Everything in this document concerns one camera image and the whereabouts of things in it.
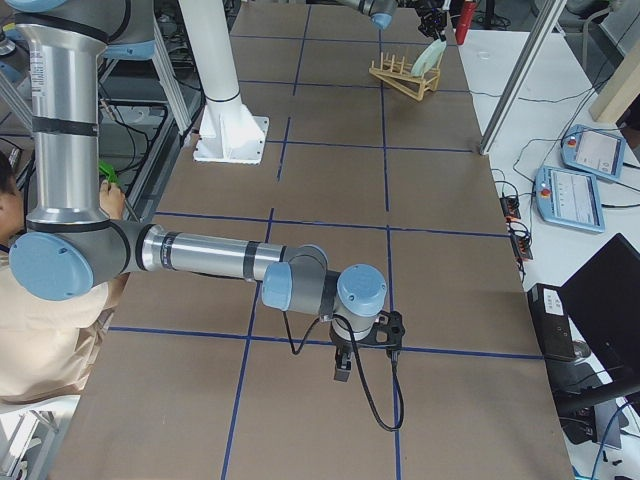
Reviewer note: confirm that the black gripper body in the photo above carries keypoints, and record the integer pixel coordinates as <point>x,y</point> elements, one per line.
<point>341,346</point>
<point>431,21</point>

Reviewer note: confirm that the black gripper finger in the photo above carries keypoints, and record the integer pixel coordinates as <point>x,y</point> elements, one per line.
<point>343,366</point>

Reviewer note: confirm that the light green plate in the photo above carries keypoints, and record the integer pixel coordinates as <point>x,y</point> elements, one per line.
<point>428,58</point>

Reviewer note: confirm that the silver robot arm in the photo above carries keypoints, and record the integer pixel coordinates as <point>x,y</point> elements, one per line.
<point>381,12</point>
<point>71,245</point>

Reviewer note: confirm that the wooden plate rack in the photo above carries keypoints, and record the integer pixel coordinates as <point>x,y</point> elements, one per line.
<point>395,72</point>

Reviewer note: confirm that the red cylinder bottle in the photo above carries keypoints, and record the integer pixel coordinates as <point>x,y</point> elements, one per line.
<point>464,20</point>

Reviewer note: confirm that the upper teach pendant tablet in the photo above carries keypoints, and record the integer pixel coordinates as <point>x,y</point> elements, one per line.
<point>594,151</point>

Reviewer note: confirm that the teach pendant tablet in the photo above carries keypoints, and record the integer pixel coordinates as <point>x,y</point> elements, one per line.
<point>569,198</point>
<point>594,151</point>

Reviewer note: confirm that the wooden beam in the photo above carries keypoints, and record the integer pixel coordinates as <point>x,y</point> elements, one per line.
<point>620,91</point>

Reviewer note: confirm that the orange black usb hub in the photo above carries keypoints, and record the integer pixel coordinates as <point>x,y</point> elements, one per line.
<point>510,207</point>

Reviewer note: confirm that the black computer box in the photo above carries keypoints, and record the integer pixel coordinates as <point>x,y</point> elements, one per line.
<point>551,325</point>

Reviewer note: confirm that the lower teach pendant tablet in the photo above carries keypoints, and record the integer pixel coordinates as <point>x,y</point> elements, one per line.
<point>569,198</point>

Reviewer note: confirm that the black laptop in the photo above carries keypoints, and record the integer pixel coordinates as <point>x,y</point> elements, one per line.
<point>602,300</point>

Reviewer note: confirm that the green handheld tool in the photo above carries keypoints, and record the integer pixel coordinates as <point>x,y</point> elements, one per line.
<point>108,172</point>

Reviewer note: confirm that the person in beige shirt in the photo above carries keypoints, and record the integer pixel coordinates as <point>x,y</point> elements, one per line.
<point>48,348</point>

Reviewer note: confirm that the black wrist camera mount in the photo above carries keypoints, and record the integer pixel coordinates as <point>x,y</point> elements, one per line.
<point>387,332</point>

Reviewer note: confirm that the aluminium frame post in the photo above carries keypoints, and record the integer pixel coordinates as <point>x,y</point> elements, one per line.
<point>542,27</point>

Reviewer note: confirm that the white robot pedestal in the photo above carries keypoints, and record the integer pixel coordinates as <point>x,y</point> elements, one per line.
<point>228,132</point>

